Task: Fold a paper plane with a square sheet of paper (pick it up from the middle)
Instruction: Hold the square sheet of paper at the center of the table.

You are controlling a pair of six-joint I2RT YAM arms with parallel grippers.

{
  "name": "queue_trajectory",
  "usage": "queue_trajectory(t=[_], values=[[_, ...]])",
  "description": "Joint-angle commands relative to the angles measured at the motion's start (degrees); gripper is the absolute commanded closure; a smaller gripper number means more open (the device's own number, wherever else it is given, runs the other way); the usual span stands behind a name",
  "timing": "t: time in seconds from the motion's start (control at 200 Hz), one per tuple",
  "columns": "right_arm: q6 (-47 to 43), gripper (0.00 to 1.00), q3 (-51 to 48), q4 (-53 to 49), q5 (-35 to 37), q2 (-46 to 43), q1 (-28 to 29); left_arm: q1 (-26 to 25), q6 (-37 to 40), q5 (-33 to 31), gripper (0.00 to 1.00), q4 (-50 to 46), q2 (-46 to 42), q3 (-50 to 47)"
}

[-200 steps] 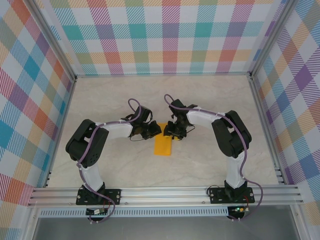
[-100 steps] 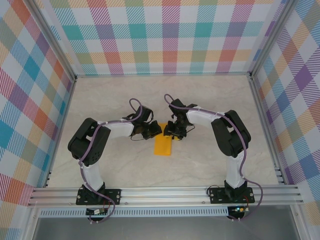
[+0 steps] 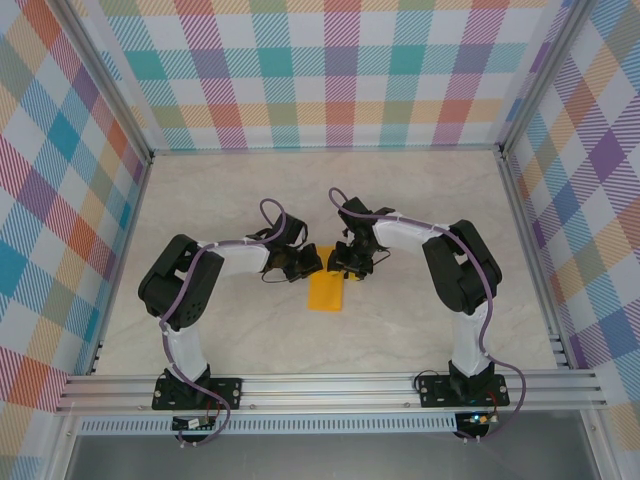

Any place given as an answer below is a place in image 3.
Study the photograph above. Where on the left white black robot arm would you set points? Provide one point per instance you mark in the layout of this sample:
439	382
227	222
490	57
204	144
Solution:
182	350

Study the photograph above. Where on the aluminium frame cross rail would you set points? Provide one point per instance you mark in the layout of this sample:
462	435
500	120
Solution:
325	149

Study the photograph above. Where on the orange-yellow paper sheet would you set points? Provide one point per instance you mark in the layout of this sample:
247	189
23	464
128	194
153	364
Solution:
325	295

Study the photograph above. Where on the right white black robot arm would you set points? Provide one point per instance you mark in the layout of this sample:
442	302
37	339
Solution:
470	345

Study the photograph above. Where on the aluminium frame post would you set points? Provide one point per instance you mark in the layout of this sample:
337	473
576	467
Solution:
107	80
542	77

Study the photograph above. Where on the long aluminium mounting rail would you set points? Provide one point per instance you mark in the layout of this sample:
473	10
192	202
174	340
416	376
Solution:
325	390

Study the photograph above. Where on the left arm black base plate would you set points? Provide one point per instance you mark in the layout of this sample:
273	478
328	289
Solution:
227	392

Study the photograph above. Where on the aluminium frame side rail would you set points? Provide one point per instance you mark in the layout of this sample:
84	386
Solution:
535	260
120	265

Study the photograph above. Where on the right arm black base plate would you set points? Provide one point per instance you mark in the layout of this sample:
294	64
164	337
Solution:
435	390

